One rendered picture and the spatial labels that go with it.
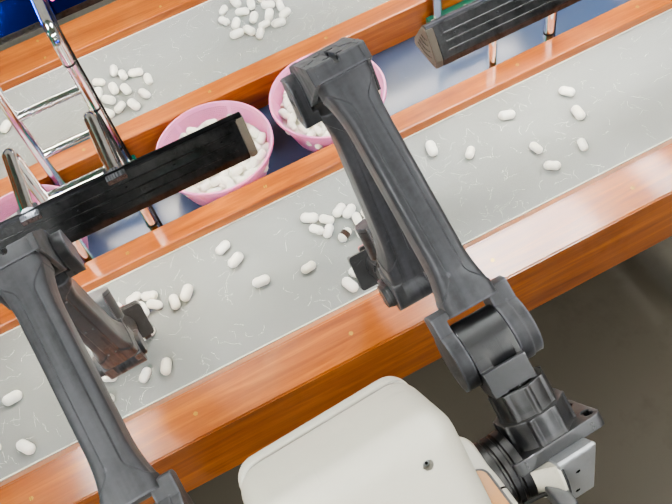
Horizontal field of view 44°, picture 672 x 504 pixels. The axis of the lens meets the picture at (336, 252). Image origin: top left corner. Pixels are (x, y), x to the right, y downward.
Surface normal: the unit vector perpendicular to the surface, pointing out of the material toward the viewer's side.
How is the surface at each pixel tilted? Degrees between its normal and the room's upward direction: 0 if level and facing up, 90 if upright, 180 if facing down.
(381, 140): 32
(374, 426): 42
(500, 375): 37
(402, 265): 71
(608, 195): 0
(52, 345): 20
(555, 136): 0
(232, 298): 0
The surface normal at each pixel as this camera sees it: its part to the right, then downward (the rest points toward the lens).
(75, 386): 0.01, -0.26
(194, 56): -0.15, -0.54
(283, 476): -0.44, -0.86
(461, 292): 0.07, -0.05
